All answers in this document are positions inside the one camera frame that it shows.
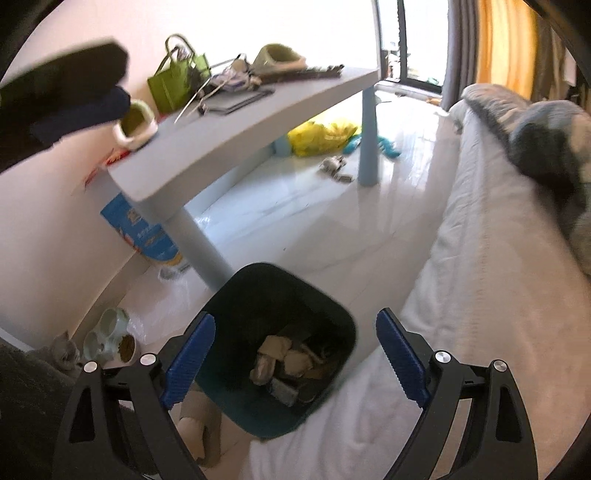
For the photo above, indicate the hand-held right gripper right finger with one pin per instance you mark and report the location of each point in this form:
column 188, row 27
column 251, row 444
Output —
column 401, row 357

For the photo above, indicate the red and white package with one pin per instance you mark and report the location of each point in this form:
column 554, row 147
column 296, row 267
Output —
column 108, row 164

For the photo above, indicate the yellow plastic bag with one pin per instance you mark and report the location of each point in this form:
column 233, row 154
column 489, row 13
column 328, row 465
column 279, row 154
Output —
column 318, row 136

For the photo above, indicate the brown sticks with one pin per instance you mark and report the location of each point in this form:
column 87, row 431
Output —
column 314, row 72

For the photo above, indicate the green tote bag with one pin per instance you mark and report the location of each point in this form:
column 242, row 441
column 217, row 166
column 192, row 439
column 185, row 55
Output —
column 178, row 83

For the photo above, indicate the grey kitten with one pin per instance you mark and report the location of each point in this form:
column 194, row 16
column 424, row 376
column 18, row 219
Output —
column 64, row 353

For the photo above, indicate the white mug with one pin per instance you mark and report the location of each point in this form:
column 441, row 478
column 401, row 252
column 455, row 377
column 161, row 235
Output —
column 136, row 124

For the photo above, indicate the window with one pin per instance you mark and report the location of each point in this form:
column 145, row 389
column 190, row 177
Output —
column 408, row 41

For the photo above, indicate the blue printed bag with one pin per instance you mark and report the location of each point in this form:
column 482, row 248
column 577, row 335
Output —
column 138, row 228

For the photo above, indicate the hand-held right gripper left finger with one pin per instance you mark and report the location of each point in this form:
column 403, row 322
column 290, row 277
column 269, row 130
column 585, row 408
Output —
column 189, row 357

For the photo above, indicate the dark green trash bin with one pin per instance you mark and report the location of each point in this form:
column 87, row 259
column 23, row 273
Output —
column 240, row 314

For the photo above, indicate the teal toy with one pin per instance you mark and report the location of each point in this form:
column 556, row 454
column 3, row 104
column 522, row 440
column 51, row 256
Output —
column 388, row 145

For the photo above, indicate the blue patterned fleece blanket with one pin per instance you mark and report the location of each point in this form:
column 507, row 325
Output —
column 545, row 143

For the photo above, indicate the clear plastic bag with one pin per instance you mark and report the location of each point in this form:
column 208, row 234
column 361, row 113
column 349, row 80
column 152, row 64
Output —
column 157, row 309

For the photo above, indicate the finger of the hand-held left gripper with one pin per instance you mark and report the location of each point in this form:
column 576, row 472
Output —
column 69, row 74
column 87, row 115

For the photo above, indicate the light blue table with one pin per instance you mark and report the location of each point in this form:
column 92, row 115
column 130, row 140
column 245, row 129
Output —
column 217, row 138

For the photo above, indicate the pale green pet bowl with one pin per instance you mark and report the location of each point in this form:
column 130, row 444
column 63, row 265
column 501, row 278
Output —
column 113, row 334

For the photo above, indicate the grey and yellow curtain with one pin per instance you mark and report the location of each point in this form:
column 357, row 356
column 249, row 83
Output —
column 498, row 46

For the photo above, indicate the grey rectangular scrap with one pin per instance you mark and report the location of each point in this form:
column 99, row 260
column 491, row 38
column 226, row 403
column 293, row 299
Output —
column 284, row 392

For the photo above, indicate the beige slipper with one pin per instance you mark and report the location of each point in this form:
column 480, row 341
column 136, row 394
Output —
column 196, row 427

